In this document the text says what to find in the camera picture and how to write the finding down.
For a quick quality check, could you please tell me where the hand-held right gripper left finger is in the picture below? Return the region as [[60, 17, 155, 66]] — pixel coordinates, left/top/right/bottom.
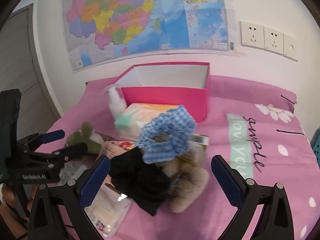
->
[[27, 155, 112, 240]]

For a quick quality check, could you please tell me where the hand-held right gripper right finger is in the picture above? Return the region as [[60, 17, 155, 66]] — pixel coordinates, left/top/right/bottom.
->
[[211, 154, 295, 240]]

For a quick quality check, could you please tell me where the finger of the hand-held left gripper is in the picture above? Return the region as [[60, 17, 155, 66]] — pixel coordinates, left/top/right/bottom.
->
[[25, 141, 89, 168], [16, 129, 66, 153]]

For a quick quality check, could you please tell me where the green plush toy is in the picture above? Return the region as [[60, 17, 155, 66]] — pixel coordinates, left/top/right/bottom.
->
[[65, 122, 105, 154]]

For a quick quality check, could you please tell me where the floral pocket tissue pack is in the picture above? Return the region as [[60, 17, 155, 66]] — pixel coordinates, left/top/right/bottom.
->
[[102, 140, 138, 160]]

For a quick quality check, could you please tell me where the black scrunchie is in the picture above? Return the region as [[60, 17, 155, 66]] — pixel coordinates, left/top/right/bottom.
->
[[107, 147, 173, 217]]

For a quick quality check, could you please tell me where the beige plush toy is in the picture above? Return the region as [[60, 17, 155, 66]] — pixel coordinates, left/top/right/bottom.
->
[[172, 133, 210, 170]]

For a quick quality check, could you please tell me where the blue gingham scrunchie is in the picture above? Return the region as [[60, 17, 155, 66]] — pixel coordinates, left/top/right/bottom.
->
[[137, 105, 197, 164]]

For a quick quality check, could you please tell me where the pink cardboard box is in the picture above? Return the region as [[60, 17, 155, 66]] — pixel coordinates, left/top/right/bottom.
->
[[110, 62, 212, 123]]

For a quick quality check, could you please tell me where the person's left hand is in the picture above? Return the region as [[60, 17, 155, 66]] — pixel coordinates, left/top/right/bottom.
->
[[0, 184, 40, 233]]

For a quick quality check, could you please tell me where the clear plastic packet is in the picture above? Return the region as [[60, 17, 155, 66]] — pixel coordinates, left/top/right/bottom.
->
[[60, 155, 133, 239]]

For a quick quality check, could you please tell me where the pink printed bedsheet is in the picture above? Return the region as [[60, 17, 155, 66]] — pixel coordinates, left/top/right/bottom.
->
[[32, 76, 320, 240]]

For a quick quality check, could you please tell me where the grey door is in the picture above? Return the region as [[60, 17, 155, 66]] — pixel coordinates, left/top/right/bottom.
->
[[0, 4, 62, 135]]

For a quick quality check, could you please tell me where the white pump lotion bottle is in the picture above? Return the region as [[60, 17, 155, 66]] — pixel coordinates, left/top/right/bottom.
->
[[104, 85, 128, 120]]

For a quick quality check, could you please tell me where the pastel tissue box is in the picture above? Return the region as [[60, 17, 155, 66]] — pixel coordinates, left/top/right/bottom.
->
[[114, 102, 175, 140]]

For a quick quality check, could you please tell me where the blue perforated plastic basket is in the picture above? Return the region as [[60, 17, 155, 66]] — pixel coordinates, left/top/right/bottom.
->
[[310, 127, 320, 164]]

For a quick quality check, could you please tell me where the colourful wall map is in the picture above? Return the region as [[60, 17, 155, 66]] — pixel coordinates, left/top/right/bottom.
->
[[62, 0, 230, 74]]

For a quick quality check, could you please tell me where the white wall socket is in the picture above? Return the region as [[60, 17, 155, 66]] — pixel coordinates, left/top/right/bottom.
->
[[264, 26, 284, 55], [240, 21, 265, 50]]

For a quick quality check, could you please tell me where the white wall switch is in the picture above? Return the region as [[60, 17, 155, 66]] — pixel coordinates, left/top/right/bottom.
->
[[283, 34, 299, 61]]

